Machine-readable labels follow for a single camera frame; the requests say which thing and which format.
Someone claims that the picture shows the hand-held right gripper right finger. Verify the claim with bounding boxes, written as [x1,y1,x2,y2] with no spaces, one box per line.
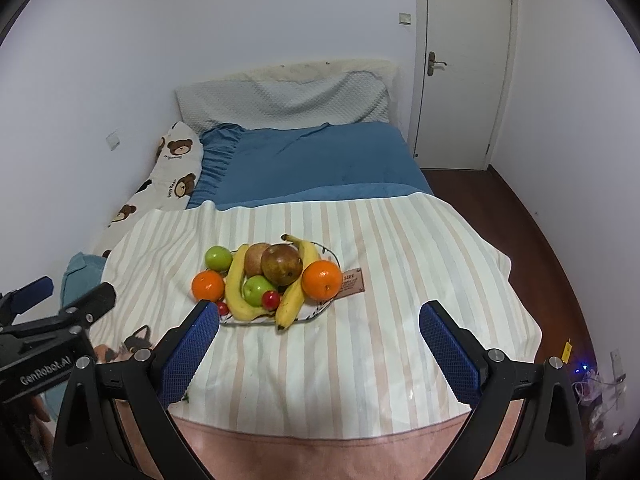
[419,300,587,480]

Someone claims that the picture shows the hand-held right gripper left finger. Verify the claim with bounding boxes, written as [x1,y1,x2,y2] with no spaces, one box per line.
[51,300,221,480]

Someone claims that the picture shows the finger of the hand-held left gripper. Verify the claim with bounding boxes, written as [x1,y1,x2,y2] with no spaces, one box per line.
[0,276,55,328]
[0,282,117,340]

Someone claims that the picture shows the small orange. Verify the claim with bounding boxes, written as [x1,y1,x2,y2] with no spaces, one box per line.
[191,270,226,302]

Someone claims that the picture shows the green apple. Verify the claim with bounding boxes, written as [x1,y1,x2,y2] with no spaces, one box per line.
[242,275,277,307]
[204,245,234,272]

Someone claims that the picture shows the reddish brown fruit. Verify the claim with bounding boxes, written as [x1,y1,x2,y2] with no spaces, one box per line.
[243,242,273,277]

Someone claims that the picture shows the brown pear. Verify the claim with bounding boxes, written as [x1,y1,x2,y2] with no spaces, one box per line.
[260,243,304,286]

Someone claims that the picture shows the floral glass plate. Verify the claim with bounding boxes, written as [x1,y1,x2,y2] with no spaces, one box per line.
[217,242,346,328]

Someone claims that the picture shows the large orange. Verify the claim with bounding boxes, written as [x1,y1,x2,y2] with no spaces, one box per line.
[300,260,344,302]

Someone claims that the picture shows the teal pillow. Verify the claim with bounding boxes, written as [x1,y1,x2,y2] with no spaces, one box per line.
[61,252,108,311]

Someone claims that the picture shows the large yellow banana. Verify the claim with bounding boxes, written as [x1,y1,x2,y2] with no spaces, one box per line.
[223,243,277,322]

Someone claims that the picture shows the striped cat print blanket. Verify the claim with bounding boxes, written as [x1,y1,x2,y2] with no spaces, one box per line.
[90,192,546,480]

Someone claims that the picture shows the small yellow banana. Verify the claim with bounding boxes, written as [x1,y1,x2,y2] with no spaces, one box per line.
[275,233,322,331]

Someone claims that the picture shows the brown leather blanket label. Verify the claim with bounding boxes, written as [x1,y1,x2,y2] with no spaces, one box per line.
[340,268,366,298]

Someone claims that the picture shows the bear print pillow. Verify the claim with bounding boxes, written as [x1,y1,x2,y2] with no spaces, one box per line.
[92,121,205,258]

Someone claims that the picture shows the blue quilt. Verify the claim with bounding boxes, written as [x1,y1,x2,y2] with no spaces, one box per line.
[186,121,435,211]

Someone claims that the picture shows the white door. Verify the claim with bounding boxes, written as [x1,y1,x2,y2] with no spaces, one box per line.
[415,0,518,171]

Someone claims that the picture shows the grey textured pillow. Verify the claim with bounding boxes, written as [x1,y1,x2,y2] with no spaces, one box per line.
[175,71,391,136]

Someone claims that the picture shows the cream headboard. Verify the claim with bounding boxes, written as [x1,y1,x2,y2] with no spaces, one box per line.
[220,58,401,126]

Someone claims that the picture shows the tangled white cables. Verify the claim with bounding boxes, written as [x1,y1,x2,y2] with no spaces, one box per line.
[575,370,626,413]

